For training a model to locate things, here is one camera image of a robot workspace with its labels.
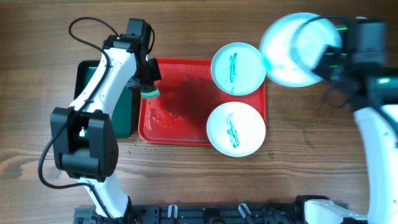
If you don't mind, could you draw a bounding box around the red plastic tray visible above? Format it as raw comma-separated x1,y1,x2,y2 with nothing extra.
138,58,266,146

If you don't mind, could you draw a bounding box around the green scrubbing sponge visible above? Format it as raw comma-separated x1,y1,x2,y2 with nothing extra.
141,85,160,99

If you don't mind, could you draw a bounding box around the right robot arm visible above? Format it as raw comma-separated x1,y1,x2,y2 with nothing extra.
312,45,397,223

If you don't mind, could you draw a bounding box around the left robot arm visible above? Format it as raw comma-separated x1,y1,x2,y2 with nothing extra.
44,35,161,223

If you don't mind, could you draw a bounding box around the black tray with green liquid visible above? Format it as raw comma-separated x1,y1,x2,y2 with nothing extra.
74,60,141,139

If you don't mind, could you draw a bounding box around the white plate tray corner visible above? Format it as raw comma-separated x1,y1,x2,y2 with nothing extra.
211,42,267,96

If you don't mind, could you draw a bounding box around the white plate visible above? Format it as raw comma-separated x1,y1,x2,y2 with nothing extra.
206,101,266,157
259,12,341,88

